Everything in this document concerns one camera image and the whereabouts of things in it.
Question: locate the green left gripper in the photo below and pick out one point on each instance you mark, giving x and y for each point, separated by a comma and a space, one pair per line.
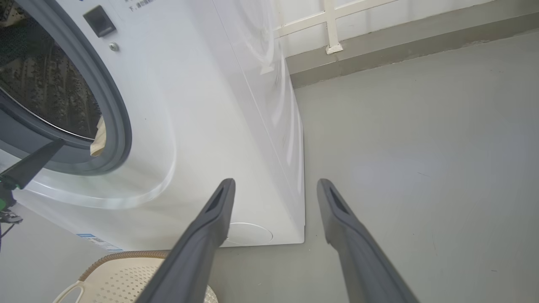
7, 198

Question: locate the white front-load washing machine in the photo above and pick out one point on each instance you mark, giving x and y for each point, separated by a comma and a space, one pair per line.
189, 126

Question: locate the black door lock socket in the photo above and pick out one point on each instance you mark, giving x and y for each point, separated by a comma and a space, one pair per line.
100, 21

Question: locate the blue energy label sticker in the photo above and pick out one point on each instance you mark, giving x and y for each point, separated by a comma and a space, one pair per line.
99, 242

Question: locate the round white filter cover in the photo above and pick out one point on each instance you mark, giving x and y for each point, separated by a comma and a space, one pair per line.
252, 233

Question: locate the white basket with brown rim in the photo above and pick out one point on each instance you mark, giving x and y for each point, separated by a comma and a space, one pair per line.
118, 277

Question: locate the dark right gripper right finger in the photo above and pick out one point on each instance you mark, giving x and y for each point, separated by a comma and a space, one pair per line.
362, 261

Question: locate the small silver round screw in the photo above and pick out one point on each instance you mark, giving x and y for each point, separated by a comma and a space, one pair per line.
114, 46

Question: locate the cream beige garment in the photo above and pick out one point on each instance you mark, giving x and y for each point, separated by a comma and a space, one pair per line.
100, 143

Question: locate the washing machine drum opening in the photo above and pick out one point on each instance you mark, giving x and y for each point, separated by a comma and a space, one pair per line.
42, 84

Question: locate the white metal railing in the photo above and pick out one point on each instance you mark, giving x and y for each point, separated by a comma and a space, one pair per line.
332, 25

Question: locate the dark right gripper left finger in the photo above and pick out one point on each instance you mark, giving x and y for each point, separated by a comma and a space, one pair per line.
198, 252

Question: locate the printed warning text label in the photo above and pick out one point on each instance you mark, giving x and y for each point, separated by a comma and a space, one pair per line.
141, 3

